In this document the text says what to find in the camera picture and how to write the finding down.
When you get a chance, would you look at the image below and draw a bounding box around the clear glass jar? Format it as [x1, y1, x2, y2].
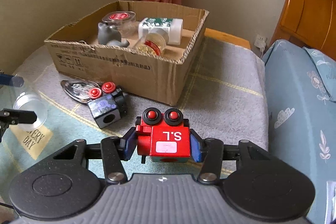
[10, 79, 48, 131]

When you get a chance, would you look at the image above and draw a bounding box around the black wooden robot toy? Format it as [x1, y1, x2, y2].
[87, 81, 127, 128]

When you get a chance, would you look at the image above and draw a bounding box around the red wooden robot toy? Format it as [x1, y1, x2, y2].
[135, 107, 191, 164]

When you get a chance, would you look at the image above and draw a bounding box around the white medical cotton swab container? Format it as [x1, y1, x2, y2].
[138, 18, 183, 46]

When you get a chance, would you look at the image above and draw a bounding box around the teal grey blanket mat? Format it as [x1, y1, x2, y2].
[0, 35, 270, 204]

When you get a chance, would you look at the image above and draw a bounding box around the clear plastic teardrop packet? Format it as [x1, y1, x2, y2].
[60, 80, 100, 104]

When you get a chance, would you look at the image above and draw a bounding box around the brown cardboard box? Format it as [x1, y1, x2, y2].
[45, 1, 209, 106]

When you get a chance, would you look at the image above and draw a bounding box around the grey animal figurine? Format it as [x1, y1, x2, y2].
[97, 22, 130, 48]

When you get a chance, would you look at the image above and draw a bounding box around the jar with gold red contents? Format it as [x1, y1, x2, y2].
[134, 33, 166, 56]

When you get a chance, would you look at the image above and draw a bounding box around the blue floral bedding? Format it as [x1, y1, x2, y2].
[262, 40, 335, 223]

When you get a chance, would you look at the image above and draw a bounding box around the clear jar with red lid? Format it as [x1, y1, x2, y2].
[102, 11, 137, 38]

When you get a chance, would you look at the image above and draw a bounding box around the wooden bed headboard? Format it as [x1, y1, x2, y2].
[269, 0, 335, 59]

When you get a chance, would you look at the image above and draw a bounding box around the white wall plug charger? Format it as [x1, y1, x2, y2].
[254, 35, 267, 52]

